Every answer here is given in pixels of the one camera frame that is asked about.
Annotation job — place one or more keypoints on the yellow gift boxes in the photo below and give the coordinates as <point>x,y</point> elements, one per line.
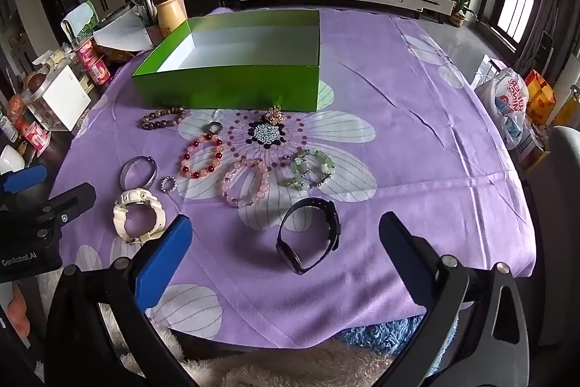
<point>543,94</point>

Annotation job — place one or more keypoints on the white cardboard box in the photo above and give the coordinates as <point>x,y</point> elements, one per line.
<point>68,97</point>

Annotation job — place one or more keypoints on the brown round fruit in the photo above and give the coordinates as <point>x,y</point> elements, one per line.
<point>36,81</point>

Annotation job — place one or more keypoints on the blue fuzzy rug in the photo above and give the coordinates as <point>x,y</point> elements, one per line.
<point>385,332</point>

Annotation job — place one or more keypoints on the yellow bottle with red straw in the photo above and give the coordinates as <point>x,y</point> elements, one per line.
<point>171,13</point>

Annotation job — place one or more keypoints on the white bowl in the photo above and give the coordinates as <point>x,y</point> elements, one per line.
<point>10,159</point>

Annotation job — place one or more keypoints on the gold rhinestone brooch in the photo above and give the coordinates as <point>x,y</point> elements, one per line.
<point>274,115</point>

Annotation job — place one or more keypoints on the white folded paper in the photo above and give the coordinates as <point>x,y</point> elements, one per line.
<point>124,33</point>

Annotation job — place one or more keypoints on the yellow-white scrunchie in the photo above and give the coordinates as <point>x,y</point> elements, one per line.
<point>131,197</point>

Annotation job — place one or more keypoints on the pen holder with pens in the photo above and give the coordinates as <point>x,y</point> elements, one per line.
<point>147,15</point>

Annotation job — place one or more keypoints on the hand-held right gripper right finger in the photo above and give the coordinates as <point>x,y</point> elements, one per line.
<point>401,251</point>

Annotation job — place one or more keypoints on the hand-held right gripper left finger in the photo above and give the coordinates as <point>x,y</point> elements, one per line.
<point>163,260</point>

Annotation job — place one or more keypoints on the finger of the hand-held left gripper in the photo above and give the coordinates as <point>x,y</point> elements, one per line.
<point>72,200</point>
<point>22,179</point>

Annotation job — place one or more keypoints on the pink packet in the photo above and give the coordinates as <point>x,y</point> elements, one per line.
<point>35,136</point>

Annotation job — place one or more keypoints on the green cardboard box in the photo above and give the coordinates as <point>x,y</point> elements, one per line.
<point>226,90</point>

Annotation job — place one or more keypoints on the grey chair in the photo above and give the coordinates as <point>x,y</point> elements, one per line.
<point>557,210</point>

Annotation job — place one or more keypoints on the white printed plastic bag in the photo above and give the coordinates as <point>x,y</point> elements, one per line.
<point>505,106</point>

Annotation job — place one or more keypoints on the pink yogurt cup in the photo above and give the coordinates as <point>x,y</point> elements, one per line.
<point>86,51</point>

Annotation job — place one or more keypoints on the green and white carton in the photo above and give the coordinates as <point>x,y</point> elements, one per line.
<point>79,22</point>

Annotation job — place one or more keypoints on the dark green bangle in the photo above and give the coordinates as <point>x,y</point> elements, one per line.
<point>123,176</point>

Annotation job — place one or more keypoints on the red can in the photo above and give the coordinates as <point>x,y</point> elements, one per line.
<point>98,74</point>

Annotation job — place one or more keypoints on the purple floral tablecloth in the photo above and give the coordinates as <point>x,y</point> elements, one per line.
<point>408,142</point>

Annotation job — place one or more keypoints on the small potted plant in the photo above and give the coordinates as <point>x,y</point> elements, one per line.
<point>460,13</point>

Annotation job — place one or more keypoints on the black fitness band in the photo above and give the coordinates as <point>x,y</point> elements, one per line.
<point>333,224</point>

